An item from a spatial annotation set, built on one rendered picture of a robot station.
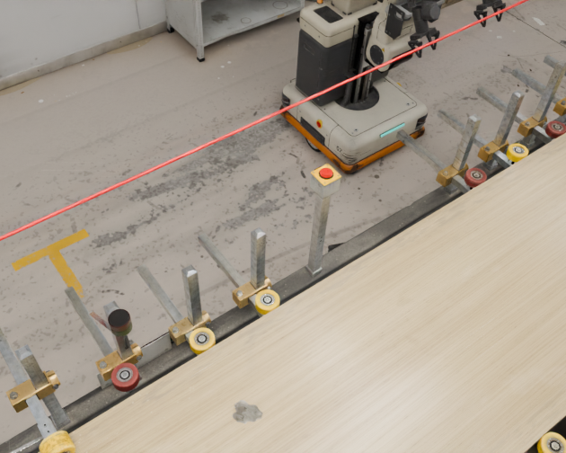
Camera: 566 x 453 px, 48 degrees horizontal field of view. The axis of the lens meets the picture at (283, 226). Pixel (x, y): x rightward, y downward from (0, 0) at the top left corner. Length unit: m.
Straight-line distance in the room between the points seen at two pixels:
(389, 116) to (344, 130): 0.30
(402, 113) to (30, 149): 2.19
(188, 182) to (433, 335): 2.00
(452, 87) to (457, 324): 2.62
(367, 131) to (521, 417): 2.03
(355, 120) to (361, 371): 1.98
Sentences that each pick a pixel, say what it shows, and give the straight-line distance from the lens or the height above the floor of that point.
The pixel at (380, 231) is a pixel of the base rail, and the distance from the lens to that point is 2.58.
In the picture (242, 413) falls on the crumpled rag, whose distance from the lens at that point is 1.91.
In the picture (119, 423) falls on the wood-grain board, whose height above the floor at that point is 0.90.
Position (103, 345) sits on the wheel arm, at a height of 0.86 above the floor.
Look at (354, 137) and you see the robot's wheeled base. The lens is 3.58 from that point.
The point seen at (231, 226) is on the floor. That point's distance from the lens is 3.46.
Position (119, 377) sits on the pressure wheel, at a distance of 2.00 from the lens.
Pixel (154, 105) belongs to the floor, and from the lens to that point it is 4.21.
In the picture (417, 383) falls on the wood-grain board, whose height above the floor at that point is 0.90.
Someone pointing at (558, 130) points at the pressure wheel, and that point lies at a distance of 2.94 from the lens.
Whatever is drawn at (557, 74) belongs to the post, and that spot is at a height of 1.10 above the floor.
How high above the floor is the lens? 2.66
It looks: 50 degrees down
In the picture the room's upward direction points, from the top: 4 degrees clockwise
